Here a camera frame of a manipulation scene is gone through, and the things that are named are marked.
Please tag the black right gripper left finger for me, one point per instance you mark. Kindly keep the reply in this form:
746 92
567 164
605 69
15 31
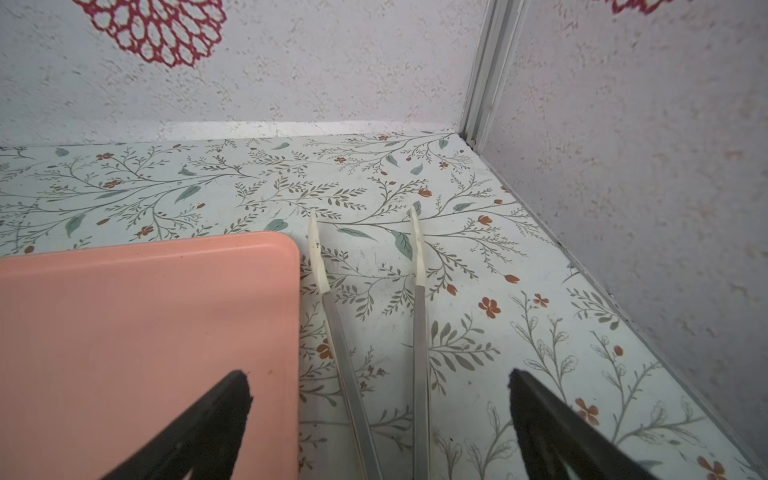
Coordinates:
202 443

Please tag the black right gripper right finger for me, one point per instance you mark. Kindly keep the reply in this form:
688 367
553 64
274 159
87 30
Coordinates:
556 443

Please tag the steel tongs with white tips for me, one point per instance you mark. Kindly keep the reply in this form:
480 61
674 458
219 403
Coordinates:
353 400

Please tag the pink plastic tray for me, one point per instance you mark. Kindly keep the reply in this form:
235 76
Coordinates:
102 348

